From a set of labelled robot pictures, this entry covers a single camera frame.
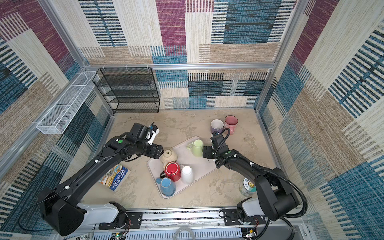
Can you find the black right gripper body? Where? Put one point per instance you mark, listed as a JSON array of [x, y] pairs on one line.
[[209, 152]]

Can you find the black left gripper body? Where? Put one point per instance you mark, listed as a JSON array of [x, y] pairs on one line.
[[151, 150]]

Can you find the light green mug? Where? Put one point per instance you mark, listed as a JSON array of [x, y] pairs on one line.
[[196, 147]]

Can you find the red mug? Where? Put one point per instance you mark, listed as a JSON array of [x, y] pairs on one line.
[[172, 171]]

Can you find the purple mug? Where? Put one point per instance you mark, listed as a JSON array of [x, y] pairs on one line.
[[217, 126]]

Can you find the white mug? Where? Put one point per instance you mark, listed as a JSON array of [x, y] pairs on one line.
[[187, 175]]

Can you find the pink patterned mug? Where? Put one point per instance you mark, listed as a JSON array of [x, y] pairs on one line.
[[231, 123]]

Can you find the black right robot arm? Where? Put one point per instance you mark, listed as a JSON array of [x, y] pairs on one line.
[[277, 195]]

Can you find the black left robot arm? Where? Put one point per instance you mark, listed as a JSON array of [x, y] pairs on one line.
[[59, 206]]

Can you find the beige speckled mug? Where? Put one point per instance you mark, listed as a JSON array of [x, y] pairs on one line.
[[168, 156]]

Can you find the blue mug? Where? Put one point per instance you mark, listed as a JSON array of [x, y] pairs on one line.
[[167, 186]]

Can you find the white plastic tray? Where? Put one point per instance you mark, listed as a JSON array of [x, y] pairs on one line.
[[200, 166]]

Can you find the blue book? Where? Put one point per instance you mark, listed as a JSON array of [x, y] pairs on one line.
[[114, 177]]

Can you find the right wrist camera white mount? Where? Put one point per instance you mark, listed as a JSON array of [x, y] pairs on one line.
[[216, 139]]

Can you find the black wire mesh shelf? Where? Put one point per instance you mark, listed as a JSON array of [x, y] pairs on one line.
[[128, 90]]

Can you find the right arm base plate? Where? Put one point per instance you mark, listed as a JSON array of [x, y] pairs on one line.
[[243, 216]]

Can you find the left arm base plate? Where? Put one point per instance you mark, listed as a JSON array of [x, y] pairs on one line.
[[121, 220]]

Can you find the aluminium front rail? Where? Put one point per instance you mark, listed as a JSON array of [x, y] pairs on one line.
[[196, 224]]

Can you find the white wire mesh basket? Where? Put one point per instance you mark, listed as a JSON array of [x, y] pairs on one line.
[[57, 119]]

